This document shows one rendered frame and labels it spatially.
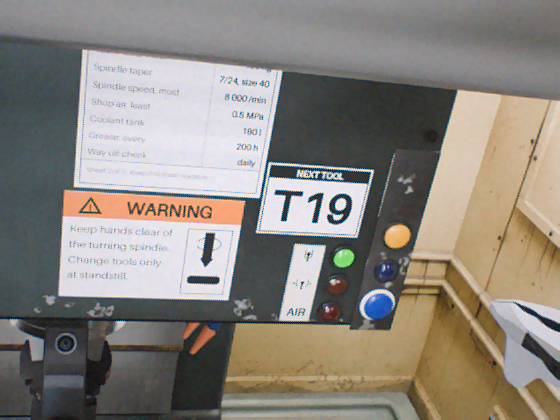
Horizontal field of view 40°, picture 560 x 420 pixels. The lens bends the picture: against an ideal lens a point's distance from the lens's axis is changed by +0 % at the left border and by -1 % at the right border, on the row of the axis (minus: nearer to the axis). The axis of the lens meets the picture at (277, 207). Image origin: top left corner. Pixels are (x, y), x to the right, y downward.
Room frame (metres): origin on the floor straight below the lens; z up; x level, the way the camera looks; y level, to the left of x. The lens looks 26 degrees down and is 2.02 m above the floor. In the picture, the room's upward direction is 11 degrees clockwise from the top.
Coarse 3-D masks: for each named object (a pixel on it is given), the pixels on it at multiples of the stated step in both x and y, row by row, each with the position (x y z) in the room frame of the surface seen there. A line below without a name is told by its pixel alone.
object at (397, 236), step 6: (390, 228) 0.65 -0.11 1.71; (396, 228) 0.65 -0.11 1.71; (402, 228) 0.66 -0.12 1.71; (390, 234) 0.65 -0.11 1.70; (396, 234) 0.65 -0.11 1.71; (402, 234) 0.65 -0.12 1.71; (408, 234) 0.66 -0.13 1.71; (390, 240) 0.65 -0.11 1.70; (396, 240) 0.65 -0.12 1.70; (402, 240) 0.66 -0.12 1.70; (408, 240) 0.66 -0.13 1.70; (390, 246) 0.65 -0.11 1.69; (396, 246) 0.65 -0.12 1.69; (402, 246) 0.66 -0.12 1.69
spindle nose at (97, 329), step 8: (8, 320) 0.71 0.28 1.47; (16, 320) 0.70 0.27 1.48; (24, 320) 0.70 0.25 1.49; (32, 320) 0.69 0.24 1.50; (40, 320) 0.69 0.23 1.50; (48, 320) 0.69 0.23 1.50; (56, 320) 0.69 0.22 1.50; (64, 320) 0.69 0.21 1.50; (72, 320) 0.70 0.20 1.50; (80, 320) 0.70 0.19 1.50; (24, 328) 0.70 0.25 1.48; (32, 328) 0.69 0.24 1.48; (40, 328) 0.69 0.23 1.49; (88, 328) 0.70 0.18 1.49; (96, 328) 0.71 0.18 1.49; (104, 328) 0.72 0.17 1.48; (112, 328) 0.73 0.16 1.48; (40, 336) 0.69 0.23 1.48; (88, 336) 0.71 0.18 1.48; (96, 336) 0.71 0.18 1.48; (104, 336) 0.72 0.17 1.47
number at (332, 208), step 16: (304, 192) 0.63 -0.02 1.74; (320, 192) 0.64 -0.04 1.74; (336, 192) 0.64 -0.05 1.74; (352, 192) 0.64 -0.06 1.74; (304, 208) 0.63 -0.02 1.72; (320, 208) 0.64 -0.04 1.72; (336, 208) 0.64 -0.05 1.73; (352, 208) 0.65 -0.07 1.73; (304, 224) 0.63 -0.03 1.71; (320, 224) 0.64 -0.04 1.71; (336, 224) 0.64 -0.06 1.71; (352, 224) 0.65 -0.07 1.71
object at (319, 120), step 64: (0, 64) 0.56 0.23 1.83; (64, 64) 0.57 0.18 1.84; (0, 128) 0.56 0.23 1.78; (64, 128) 0.57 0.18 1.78; (320, 128) 0.63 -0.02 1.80; (384, 128) 0.65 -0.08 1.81; (0, 192) 0.56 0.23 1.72; (64, 192) 0.57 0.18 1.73; (128, 192) 0.59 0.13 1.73; (0, 256) 0.56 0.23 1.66; (256, 256) 0.62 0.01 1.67; (128, 320) 0.60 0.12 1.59; (192, 320) 0.61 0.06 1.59; (256, 320) 0.63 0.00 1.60
